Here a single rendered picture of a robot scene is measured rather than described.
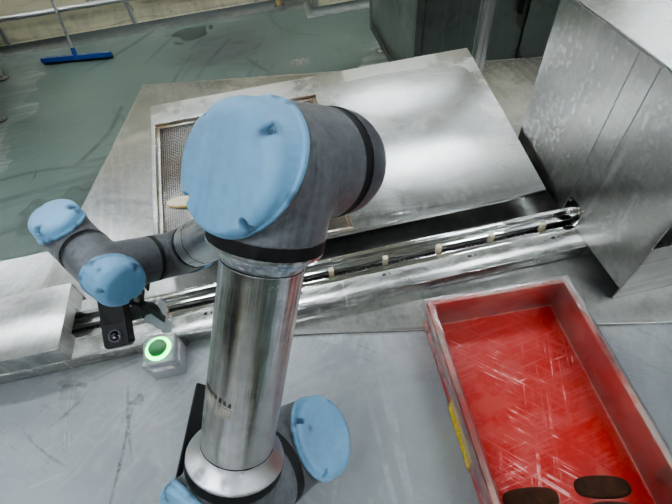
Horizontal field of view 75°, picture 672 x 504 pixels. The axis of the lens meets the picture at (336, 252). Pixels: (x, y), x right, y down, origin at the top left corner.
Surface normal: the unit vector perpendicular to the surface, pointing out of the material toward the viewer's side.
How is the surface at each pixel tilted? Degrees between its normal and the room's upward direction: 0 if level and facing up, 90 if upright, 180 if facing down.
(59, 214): 0
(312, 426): 53
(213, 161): 48
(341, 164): 71
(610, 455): 0
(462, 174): 10
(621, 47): 90
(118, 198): 0
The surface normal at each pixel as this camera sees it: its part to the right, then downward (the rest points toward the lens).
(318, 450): 0.74, -0.47
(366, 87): -0.04, -0.47
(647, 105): -0.98, 0.21
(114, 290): 0.76, 0.47
